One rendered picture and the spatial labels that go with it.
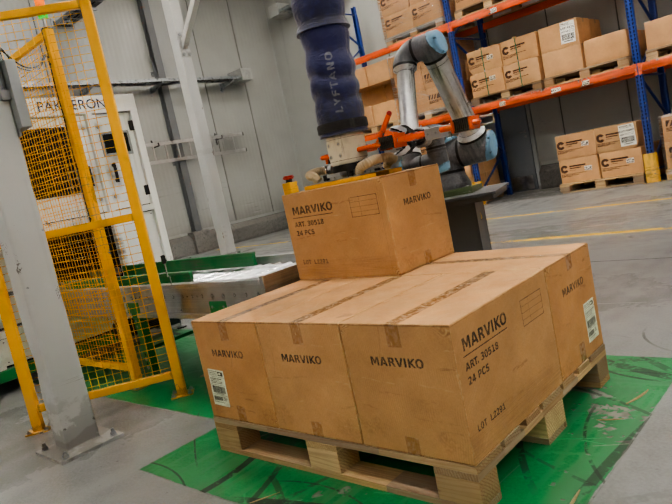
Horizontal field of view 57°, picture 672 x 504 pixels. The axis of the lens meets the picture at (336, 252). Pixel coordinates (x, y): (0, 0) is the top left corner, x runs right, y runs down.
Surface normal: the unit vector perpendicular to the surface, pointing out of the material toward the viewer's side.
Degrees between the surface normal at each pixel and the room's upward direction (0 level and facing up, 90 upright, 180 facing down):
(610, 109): 90
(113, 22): 90
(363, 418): 90
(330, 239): 90
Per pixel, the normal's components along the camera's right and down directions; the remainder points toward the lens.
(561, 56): -0.65, 0.17
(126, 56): 0.71, -0.07
